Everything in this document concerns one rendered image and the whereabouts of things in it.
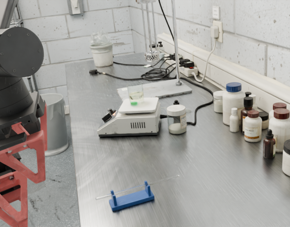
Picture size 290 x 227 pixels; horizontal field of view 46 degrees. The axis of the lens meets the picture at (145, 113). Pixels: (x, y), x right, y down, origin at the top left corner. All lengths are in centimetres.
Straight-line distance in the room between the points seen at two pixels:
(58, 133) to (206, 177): 199
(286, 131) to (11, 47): 73
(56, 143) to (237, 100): 190
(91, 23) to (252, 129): 264
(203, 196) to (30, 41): 53
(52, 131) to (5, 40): 232
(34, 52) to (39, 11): 302
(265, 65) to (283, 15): 20
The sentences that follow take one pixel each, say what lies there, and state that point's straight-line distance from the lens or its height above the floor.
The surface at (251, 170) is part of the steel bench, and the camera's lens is 90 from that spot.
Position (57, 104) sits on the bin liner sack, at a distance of 267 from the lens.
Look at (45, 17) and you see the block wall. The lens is 345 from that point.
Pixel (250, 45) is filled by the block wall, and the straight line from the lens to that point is 132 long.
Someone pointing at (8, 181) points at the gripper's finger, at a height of 95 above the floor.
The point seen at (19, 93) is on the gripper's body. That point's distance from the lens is 50.
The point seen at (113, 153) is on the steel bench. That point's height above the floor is 75.
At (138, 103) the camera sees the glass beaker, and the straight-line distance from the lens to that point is 110.
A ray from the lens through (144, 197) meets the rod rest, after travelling 80.
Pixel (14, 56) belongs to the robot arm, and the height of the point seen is 115.
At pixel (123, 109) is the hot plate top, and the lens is 110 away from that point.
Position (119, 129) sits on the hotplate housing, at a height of 78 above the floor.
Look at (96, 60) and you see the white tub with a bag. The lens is 209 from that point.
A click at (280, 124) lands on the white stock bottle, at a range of 95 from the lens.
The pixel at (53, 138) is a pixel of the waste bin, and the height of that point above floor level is 15.
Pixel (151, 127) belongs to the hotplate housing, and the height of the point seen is 78.
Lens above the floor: 122
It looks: 21 degrees down
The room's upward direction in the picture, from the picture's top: 6 degrees counter-clockwise
